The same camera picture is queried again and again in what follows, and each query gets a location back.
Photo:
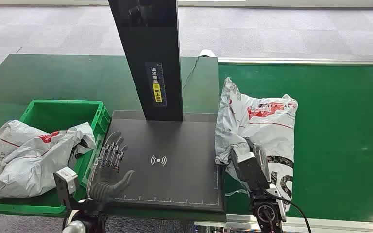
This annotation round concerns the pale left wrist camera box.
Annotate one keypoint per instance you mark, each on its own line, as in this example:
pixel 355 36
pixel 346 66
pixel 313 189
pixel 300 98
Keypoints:
pixel 66 181

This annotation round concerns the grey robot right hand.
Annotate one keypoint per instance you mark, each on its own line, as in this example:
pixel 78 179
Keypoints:
pixel 261 160

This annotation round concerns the pale black right wrist camera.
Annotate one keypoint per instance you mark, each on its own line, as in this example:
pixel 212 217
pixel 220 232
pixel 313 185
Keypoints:
pixel 252 175

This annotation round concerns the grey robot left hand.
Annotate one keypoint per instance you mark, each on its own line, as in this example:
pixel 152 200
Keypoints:
pixel 104 186

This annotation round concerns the black yellow ruler label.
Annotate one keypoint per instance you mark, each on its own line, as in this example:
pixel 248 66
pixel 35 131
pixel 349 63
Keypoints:
pixel 157 86

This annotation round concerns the black inbound scanner machine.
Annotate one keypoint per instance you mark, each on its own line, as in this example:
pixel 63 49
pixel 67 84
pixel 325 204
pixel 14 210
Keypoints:
pixel 173 144

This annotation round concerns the aluminium conveyor rail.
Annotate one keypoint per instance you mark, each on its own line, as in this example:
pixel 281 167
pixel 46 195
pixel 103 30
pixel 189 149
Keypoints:
pixel 302 61
pixel 334 225

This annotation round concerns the green conveyor belt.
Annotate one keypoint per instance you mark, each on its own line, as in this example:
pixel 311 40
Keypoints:
pixel 334 128

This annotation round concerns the crumpled white courier bag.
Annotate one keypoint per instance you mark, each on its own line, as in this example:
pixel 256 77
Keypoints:
pixel 28 160

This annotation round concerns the green plastic crate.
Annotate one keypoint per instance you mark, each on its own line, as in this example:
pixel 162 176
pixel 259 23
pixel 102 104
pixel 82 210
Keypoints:
pixel 61 112

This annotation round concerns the white red-printed courier bag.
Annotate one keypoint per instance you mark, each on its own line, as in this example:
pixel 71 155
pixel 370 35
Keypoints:
pixel 263 128

